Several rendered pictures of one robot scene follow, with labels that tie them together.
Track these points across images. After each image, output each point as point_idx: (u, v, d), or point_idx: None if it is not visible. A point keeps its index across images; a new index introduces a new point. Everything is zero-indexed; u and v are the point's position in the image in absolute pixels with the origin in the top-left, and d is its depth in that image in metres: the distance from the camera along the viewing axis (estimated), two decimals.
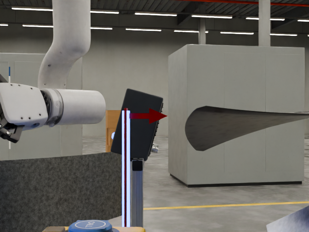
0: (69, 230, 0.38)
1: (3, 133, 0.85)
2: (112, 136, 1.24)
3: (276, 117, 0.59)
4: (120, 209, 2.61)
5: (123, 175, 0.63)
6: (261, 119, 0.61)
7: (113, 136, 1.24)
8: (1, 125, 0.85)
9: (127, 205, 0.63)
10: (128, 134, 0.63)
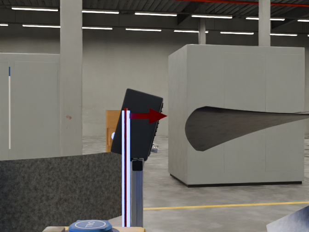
0: (69, 230, 0.38)
1: None
2: (112, 136, 1.24)
3: (276, 117, 0.59)
4: (120, 209, 2.61)
5: (123, 175, 0.63)
6: (261, 119, 0.61)
7: (113, 136, 1.24)
8: None
9: (127, 205, 0.63)
10: (128, 134, 0.63)
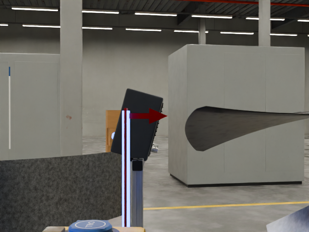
0: (69, 230, 0.38)
1: None
2: (112, 136, 1.24)
3: (276, 117, 0.59)
4: (120, 209, 2.61)
5: (123, 175, 0.63)
6: (261, 119, 0.61)
7: (113, 136, 1.24)
8: None
9: (127, 205, 0.63)
10: (128, 134, 0.63)
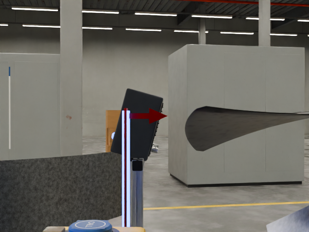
0: (69, 230, 0.38)
1: None
2: (112, 136, 1.24)
3: (276, 117, 0.59)
4: (120, 209, 2.61)
5: (123, 175, 0.63)
6: (261, 119, 0.61)
7: (113, 136, 1.24)
8: None
9: (127, 205, 0.63)
10: (128, 134, 0.63)
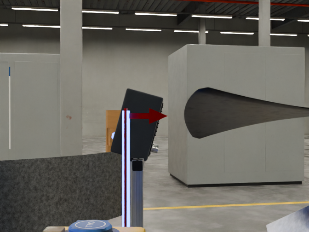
0: (69, 230, 0.38)
1: None
2: (112, 136, 1.24)
3: (277, 108, 0.59)
4: (120, 209, 2.61)
5: (123, 175, 0.63)
6: (261, 109, 0.61)
7: (113, 136, 1.24)
8: None
9: (127, 205, 0.63)
10: (128, 134, 0.63)
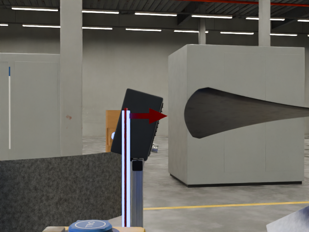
0: (69, 230, 0.38)
1: None
2: (112, 136, 1.24)
3: (277, 108, 0.59)
4: (120, 209, 2.61)
5: (123, 175, 0.63)
6: (261, 109, 0.61)
7: (113, 136, 1.24)
8: None
9: (127, 205, 0.63)
10: (128, 134, 0.63)
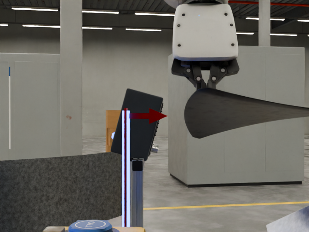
0: (69, 230, 0.38)
1: (188, 79, 0.68)
2: (112, 136, 1.24)
3: (277, 108, 0.59)
4: (120, 209, 2.61)
5: (123, 175, 0.63)
6: (261, 109, 0.61)
7: (113, 136, 1.24)
8: (196, 82, 0.68)
9: (127, 205, 0.63)
10: (128, 134, 0.63)
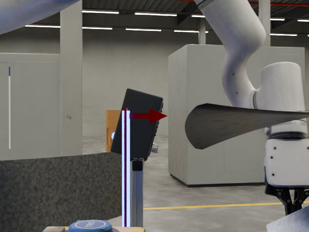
0: (69, 230, 0.38)
1: (277, 198, 0.86)
2: (112, 136, 1.24)
3: None
4: (120, 209, 2.61)
5: (123, 175, 0.63)
6: None
7: (113, 136, 1.24)
8: (283, 200, 0.86)
9: (127, 205, 0.63)
10: (128, 134, 0.63)
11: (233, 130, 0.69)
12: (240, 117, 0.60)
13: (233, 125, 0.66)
